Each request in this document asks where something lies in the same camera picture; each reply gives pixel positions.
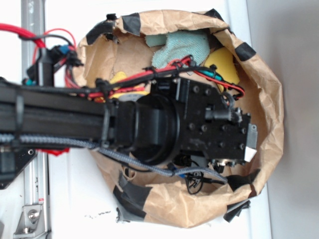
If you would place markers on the metal corner bracket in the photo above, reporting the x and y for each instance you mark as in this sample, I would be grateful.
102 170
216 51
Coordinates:
31 223

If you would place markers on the yellow sponge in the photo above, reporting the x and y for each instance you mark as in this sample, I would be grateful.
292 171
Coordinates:
222 58

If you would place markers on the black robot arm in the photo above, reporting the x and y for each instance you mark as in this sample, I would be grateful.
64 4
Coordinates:
42 117

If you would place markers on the yellow cloth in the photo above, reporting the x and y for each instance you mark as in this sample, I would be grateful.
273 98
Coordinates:
126 94

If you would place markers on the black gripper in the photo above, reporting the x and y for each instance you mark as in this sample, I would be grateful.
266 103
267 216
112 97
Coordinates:
204 124

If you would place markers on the brown paper bag bin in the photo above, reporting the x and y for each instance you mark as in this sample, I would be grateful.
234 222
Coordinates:
149 197

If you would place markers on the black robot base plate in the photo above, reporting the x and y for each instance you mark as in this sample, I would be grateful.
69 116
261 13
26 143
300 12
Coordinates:
12 163

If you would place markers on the teal sponge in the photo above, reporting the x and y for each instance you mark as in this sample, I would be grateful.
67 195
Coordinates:
155 40

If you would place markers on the aluminium extrusion rail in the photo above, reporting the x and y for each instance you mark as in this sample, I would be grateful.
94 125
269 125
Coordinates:
36 177

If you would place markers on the teal terry cloth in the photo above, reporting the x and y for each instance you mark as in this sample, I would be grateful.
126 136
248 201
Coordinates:
180 44

